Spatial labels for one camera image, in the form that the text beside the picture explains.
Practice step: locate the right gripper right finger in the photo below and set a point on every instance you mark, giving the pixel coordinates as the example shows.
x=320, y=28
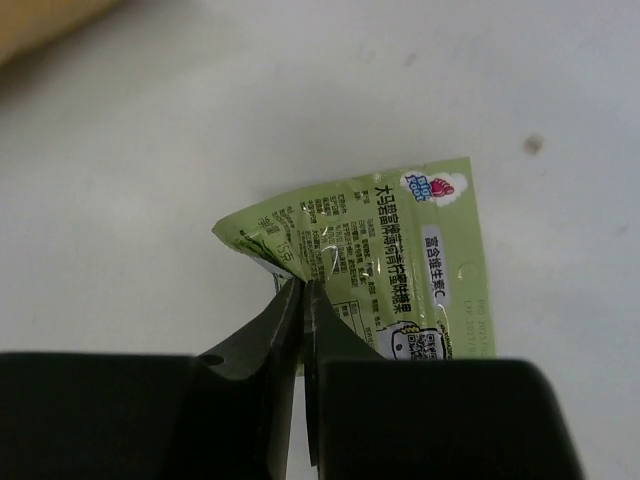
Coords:
x=373, y=418

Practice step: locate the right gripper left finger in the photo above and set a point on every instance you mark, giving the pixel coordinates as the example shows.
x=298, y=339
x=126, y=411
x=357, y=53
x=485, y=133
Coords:
x=223, y=414

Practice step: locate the light green snack packet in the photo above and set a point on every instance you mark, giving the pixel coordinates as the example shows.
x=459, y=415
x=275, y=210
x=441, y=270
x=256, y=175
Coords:
x=399, y=253

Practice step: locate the kettle chips bag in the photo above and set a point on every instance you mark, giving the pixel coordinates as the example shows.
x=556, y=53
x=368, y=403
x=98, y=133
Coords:
x=29, y=24

